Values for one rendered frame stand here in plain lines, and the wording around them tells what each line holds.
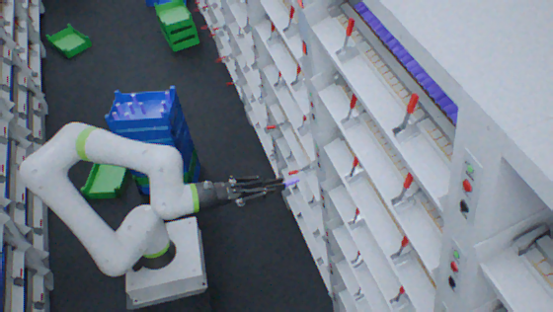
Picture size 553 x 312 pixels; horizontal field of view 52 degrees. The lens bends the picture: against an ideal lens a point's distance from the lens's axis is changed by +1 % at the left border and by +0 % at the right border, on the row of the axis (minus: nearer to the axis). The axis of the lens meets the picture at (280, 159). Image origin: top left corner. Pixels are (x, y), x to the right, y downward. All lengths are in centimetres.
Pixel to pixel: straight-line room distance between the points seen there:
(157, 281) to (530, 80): 175
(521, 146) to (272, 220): 221
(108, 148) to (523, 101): 139
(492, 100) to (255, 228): 216
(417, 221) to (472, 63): 45
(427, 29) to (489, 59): 11
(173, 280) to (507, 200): 164
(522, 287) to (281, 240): 196
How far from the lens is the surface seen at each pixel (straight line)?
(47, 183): 195
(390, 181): 120
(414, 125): 100
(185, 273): 224
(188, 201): 174
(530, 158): 65
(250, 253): 269
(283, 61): 188
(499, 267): 86
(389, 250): 133
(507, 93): 73
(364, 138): 129
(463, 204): 82
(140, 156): 174
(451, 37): 82
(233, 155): 315
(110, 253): 206
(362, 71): 116
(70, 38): 464
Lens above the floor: 216
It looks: 45 degrees down
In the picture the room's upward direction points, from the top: 10 degrees counter-clockwise
